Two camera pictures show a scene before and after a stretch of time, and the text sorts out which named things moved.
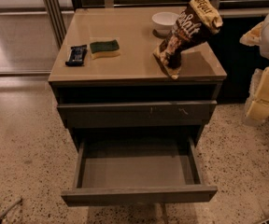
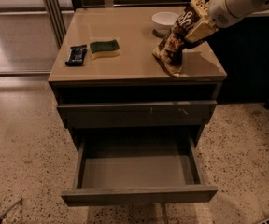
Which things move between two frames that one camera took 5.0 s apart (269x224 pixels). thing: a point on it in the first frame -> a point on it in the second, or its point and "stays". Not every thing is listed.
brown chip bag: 196,21 stays
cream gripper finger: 260,110 -> 201,30
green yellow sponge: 105,49 stays
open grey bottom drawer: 136,171 stays
